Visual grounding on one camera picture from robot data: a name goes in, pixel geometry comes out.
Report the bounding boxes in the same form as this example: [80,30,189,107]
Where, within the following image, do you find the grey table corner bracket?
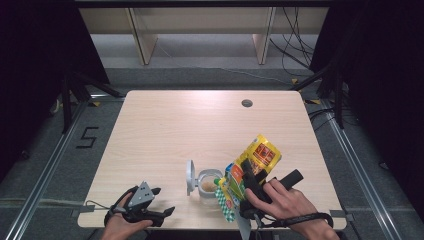
[329,209,354,223]
[71,204,96,218]

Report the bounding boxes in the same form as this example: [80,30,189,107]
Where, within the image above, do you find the white floor cable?
[156,43,291,84]

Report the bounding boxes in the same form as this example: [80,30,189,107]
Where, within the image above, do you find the dark curtain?
[0,0,111,181]
[309,0,424,214]

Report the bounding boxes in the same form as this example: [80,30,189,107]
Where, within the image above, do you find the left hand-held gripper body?
[114,180,164,228]

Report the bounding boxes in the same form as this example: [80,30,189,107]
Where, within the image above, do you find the black hanging cable bundle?
[269,7,316,78]

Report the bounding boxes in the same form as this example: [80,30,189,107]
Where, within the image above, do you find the grey floor cable cover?
[0,198,83,207]

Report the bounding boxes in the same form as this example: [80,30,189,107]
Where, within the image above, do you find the black metal stand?
[289,63,346,129]
[61,71,124,134]

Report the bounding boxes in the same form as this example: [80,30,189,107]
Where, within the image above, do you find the aluminium floor rail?
[4,99,91,240]
[321,99,401,240]

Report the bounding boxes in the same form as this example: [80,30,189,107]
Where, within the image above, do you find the yellow pouch with green cap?
[214,133,283,224]

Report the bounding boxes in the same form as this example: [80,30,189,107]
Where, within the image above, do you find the clear jar with white lid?
[185,159,224,201]

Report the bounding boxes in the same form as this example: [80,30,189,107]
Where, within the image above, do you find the right gripper black wrist strap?
[263,212,334,230]

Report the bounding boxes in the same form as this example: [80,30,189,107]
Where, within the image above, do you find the person's left hand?
[100,193,154,240]

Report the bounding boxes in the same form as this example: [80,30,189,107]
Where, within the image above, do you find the black floor cables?
[308,106,338,133]

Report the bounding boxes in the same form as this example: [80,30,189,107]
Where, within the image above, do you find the black overhead frame bar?
[73,0,334,8]

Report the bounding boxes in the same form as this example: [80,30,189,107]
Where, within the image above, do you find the beige desk with panel legs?
[79,6,329,66]

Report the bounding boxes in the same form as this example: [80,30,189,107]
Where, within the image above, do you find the person's right hand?
[244,178,321,228]

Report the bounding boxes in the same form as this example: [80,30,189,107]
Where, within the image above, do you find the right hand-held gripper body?
[237,169,305,240]

